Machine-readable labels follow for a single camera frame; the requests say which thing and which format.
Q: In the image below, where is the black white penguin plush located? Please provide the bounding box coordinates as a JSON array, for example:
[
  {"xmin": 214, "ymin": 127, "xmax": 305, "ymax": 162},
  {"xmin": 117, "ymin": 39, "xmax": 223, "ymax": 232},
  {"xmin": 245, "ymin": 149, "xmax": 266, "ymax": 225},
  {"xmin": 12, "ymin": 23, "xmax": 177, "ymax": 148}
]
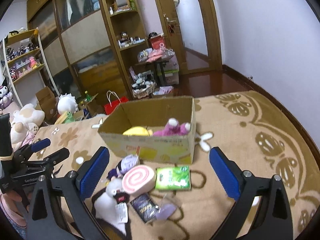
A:
[{"xmin": 92, "ymin": 178, "xmax": 132, "ymax": 239}]

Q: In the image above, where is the white-haired purple plush doll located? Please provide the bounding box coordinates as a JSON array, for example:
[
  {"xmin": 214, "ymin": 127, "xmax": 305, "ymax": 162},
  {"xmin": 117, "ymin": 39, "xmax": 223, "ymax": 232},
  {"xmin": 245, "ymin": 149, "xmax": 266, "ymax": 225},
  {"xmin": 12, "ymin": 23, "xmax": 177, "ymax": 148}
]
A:
[{"xmin": 107, "ymin": 154, "xmax": 140, "ymax": 181}]

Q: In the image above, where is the pink swirl plush roll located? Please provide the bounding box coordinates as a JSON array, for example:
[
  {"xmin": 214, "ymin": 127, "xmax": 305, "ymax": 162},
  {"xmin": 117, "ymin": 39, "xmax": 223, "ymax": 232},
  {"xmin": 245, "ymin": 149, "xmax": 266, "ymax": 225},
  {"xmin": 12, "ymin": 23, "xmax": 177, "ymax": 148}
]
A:
[{"xmin": 122, "ymin": 165, "xmax": 156, "ymax": 196}]

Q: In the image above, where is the green tissue pack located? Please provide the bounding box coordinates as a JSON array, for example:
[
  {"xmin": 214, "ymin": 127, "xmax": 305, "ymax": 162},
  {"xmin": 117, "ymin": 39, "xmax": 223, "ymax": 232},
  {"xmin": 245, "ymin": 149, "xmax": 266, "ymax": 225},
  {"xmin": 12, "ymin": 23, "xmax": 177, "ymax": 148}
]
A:
[{"xmin": 155, "ymin": 166, "xmax": 191, "ymax": 191}]

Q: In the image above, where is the yellow plush toy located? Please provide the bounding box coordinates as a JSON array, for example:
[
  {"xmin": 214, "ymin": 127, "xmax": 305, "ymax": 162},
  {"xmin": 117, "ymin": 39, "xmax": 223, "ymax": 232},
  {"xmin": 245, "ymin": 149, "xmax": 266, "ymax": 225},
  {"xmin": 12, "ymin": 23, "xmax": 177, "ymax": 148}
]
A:
[{"xmin": 123, "ymin": 126, "xmax": 153, "ymax": 137}]

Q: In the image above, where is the pink plush bear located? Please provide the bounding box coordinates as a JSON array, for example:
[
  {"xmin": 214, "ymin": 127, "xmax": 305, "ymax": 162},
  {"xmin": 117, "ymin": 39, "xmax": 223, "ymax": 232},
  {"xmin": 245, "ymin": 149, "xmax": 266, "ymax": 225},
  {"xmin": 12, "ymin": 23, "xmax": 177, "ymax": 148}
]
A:
[{"xmin": 153, "ymin": 118, "xmax": 191, "ymax": 137}]

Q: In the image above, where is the person left hand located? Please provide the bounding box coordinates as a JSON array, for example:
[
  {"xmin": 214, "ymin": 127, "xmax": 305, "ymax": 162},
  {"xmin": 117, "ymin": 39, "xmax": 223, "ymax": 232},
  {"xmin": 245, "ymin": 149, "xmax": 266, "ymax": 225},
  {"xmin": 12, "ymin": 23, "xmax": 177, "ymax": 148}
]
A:
[{"xmin": 1, "ymin": 191, "xmax": 27, "ymax": 228}]

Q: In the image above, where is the cream cow plush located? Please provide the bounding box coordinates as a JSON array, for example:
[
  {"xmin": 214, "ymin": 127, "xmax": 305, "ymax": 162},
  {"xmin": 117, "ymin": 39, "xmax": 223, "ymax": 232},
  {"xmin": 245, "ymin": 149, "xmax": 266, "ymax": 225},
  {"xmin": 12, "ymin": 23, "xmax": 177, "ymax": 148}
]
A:
[{"xmin": 10, "ymin": 103, "xmax": 45, "ymax": 151}]

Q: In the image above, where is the green frog toy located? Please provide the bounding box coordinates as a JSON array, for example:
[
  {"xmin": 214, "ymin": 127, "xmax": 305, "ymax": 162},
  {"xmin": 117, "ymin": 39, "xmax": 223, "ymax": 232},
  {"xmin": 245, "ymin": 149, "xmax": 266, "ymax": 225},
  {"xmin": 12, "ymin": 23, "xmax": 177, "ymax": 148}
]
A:
[{"xmin": 60, "ymin": 111, "xmax": 75, "ymax": 124}]

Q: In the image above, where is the open cardboard box on floor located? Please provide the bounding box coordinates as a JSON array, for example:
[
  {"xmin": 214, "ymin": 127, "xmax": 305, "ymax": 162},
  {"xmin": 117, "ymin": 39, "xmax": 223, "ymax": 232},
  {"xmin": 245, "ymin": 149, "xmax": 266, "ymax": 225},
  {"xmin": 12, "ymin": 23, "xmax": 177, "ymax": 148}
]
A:
[{"xmin": 36, "ymin": 86, "xmax": 57, "ymax": 120}]

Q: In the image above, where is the beige floral blanket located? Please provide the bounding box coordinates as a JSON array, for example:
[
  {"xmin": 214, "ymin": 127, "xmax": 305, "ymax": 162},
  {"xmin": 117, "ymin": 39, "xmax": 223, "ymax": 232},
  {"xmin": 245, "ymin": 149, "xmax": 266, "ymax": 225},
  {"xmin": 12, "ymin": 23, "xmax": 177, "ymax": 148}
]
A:
[{"xmin": 24, "ymin": 90, "xmax": 320, "ymax": 240}]

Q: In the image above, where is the kuromi plush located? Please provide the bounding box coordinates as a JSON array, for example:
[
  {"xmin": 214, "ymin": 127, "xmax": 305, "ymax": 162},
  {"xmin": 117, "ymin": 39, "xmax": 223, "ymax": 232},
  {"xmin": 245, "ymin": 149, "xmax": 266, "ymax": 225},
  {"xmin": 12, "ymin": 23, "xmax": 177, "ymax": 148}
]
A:
[{"xmin": 0, "ymin": 78, "xmax": 13, "ymax": 110}]

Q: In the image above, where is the white round plush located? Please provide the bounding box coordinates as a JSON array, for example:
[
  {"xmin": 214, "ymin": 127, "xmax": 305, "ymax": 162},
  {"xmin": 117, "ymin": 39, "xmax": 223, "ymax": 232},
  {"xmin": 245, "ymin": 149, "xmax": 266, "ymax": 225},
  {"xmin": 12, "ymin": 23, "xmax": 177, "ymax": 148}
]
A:
[{"xmin": 57, "ymin": 93, "xmax": 79, "ymax": 115}]

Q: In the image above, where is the white shelf rack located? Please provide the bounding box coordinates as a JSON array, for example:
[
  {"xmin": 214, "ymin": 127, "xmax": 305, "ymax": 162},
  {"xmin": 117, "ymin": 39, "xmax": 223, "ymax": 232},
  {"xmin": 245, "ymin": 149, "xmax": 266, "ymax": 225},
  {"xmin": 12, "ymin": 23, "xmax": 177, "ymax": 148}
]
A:
[{"xmin": 1, "ymin": 28, "xmax": 60, "ymax": 107}]

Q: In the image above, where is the green glass bottle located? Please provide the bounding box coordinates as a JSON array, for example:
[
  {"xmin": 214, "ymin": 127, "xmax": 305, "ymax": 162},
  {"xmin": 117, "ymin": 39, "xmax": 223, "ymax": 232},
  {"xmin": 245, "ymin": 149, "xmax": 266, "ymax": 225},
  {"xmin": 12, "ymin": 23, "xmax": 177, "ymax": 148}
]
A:
[{"xmin": 85, "ymin": 90, "xmax": 92, "ymax": 103}]

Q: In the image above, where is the red paper bag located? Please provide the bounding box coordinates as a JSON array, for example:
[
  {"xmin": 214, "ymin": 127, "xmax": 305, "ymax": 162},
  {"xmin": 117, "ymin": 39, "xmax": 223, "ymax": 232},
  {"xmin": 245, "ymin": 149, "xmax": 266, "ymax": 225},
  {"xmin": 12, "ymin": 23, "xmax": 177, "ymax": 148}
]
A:
[{"xmin": 104, "ymin": 90, "xmax": 129, "ymax": 115}]

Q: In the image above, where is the cardboard storage box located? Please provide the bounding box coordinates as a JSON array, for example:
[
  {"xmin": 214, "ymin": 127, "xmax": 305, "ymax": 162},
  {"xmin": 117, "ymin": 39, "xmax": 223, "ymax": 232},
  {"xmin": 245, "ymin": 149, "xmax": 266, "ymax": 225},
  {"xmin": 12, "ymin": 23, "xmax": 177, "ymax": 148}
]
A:
[{"xmin": 98, "ymin": 96, "xmax": 196, "ymax": 165}]

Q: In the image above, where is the wicker basket with toys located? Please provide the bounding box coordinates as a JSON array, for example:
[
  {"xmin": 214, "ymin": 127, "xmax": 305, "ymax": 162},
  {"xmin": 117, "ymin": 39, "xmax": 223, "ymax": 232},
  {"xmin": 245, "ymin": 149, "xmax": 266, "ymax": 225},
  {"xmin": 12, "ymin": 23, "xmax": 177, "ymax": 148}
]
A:
[{"xmin": 131, "ymin": 70, "xmax": 157, "ymax": 99}]

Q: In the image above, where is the wooden wardrobe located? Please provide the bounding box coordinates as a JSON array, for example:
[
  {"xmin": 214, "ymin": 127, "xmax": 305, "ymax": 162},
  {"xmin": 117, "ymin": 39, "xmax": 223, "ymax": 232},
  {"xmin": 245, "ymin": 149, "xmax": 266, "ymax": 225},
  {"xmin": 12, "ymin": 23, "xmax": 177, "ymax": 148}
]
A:
[{"xmin": 27, "ymin": 0, "xmax": 147, "ymax": 103}]

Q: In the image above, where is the clear plastic storage bin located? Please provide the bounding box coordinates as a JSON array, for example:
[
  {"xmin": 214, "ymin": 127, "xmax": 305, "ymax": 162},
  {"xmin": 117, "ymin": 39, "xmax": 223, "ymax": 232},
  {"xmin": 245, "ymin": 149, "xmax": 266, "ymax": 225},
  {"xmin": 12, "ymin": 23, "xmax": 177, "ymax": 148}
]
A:
[{"xmin": 164, "ymin": 70, "xmax": 179, "ymax": 86}]

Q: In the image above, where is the small black side table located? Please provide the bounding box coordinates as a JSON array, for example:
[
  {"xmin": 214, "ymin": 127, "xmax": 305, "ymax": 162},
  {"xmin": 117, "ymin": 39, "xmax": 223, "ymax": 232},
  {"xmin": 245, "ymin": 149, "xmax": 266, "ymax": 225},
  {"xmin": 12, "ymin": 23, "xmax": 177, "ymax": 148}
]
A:
[{"xmin": 135, "ymin": 56, "xmax": 173, "ymax": 86}]

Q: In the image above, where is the red gift box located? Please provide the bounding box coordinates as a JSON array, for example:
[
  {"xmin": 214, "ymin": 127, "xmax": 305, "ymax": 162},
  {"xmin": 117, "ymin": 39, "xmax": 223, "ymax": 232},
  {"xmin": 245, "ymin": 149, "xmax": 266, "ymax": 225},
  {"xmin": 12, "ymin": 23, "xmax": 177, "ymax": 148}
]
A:
[{"xmin": 149, "ymin": 35, "xmax": 166, "ymax": 50}]

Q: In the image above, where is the wooden door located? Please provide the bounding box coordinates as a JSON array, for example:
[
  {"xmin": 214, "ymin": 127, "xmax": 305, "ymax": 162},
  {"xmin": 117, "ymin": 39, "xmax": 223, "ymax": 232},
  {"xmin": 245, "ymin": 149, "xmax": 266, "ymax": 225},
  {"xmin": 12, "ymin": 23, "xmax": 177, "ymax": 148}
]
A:
[{"xmin": 155, "ymin": 0, "xmax": 222, "ymax": 74}]

